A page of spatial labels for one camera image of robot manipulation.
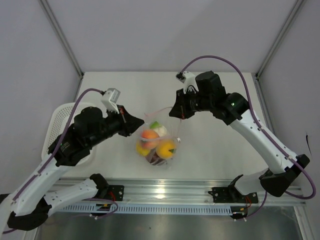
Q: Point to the yellow toy pear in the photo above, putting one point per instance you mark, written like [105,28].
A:
[141,150]

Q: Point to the clear zip top bag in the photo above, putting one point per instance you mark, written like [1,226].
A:
[172,125]

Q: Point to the white green toy cabbage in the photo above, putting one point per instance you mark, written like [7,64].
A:
[159,129]

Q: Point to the aluminium mounting rail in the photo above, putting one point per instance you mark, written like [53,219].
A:
[172,192]

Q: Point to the pink orange toy peach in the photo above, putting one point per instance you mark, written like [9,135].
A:
[149,139]

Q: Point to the right aluminium frame post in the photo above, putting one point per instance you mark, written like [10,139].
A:
[280,36]

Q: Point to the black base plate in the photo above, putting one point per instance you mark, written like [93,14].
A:
[231,195]
[115,193]

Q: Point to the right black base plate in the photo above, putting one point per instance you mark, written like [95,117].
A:
[231,195]

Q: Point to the red toy apple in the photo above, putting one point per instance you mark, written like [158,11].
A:
[153,159]

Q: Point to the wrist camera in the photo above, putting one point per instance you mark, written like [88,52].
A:
[109,99]
[189,82]

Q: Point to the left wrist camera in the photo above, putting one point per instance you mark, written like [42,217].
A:
[109,99]

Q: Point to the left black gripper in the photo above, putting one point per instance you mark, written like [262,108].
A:
[136,122]

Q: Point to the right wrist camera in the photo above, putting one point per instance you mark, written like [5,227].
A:
[189,82]

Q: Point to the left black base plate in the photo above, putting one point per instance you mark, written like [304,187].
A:
[115,193]

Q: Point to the white slotted cable duct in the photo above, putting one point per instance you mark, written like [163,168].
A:
[157,209]

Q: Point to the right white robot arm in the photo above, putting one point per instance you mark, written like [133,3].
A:
[284,165]

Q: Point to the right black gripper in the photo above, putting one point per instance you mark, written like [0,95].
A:
[180,109]

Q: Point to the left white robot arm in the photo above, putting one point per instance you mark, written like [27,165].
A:
[32,203]

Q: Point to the aluminium frame post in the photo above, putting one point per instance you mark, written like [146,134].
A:
[56,27]
[280,36]

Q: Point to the white perforated plastic basket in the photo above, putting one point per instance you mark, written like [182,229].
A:
[57,124]

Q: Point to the left aluminium frame post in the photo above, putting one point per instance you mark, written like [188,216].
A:
[56,27]

